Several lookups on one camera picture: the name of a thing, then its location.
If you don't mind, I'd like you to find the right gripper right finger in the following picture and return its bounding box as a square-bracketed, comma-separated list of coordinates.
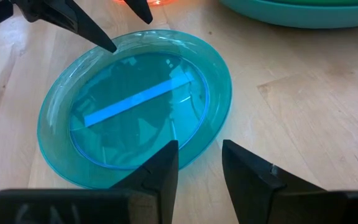
[223, 139, 326, 224]

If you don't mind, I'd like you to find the large mint green plastic plate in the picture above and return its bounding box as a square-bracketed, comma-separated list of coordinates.
[272, 0, 358, 6]

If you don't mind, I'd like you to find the small blue transparent plate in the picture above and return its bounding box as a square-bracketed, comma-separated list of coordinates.
[37, 29, 233, 190]

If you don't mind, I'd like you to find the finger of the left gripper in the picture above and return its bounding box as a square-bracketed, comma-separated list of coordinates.
[123, 0, 154, 25]
[44, 0, 118, 54]

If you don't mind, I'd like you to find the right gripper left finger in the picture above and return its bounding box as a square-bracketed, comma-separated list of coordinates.
[110, 140, 179, 224]

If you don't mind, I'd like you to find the large teal plastic plate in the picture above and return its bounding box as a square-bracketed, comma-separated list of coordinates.
[218, 0, 358, 29]

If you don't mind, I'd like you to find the small orange transparent plate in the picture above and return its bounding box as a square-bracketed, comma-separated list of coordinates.
[113, 0, 178, 6]

